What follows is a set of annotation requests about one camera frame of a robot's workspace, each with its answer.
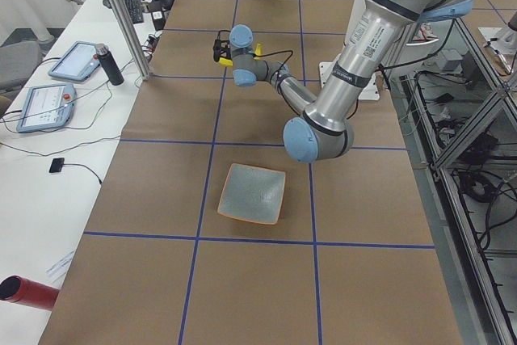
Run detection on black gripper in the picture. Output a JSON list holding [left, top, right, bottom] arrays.
[[223, 47, 233, 65]]

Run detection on yellow banana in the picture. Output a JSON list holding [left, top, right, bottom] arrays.
[[217, 44, 263, 67]]

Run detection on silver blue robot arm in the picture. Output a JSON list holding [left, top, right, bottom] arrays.
[[229, 0, 474, 163]]

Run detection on grey square plate orange rim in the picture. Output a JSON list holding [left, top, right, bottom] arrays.
[[217, 163, 286, 225]]

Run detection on white pillar with base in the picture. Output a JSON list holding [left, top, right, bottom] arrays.
[[320, 0, 380, 101]]

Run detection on black keyboard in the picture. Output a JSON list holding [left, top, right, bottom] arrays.
[[124, 0, 144, 24]]

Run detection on black water bottle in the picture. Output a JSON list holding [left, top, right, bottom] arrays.
[[95, 43, 124, 86]]

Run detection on blue teach pendant far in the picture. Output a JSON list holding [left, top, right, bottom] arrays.
[[48, 41, 100, 82]]

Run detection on blue teach pendant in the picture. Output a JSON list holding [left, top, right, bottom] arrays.
[[48, 41, 100, 82], [16, 82, 77, 133]]

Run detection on blue teach pendant near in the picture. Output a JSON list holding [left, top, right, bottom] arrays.
[[16, 82, 77, 133]]

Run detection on small black puck device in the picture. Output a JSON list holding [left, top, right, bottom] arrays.
[[48, 158, 65, 174]]

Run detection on brown paper table cover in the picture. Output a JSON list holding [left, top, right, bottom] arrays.
[[40, 0, 462, 344]]

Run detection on red cylinder tube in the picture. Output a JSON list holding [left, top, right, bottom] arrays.
[[1, 276, 60, 311]]

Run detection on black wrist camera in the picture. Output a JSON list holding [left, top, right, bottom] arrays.
[[212, 38, 229, 62]]

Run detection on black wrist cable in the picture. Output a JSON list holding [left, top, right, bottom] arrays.
[[217, 29, 295, 79]]

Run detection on aluminium frame post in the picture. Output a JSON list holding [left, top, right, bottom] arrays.
[[109, 0, 150, 81]]

